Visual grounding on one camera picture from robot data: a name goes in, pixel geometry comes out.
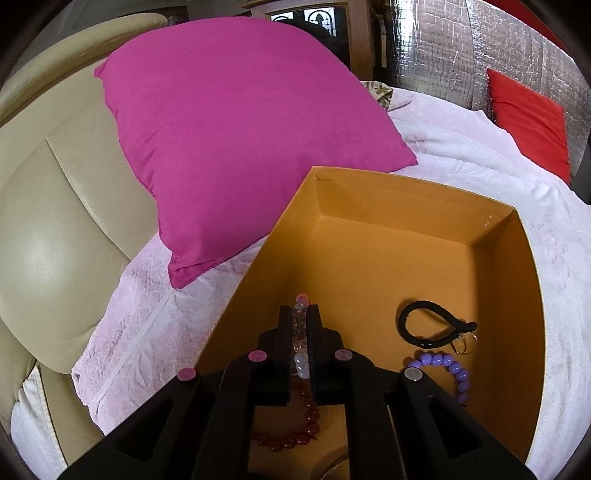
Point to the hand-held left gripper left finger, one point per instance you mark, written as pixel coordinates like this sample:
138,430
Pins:
286,337

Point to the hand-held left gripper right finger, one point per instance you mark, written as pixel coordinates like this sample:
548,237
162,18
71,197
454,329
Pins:
315,337

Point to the orange cardboard box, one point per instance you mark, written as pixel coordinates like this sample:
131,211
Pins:
406,267

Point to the magenta pillow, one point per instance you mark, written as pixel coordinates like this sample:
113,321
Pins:
240,138

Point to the pale pink blanket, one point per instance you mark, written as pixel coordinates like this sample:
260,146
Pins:
461,152

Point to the floral cushion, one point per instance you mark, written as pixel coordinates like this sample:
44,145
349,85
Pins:
378,92

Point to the cream leather sofa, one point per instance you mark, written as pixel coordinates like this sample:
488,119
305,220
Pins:
60,207

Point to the glass door cabinet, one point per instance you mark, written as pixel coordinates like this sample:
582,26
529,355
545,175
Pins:
360,37

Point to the red pillow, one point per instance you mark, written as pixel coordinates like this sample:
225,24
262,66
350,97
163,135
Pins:
531,120

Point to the silver foil sheet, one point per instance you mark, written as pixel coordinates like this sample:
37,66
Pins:
443,50

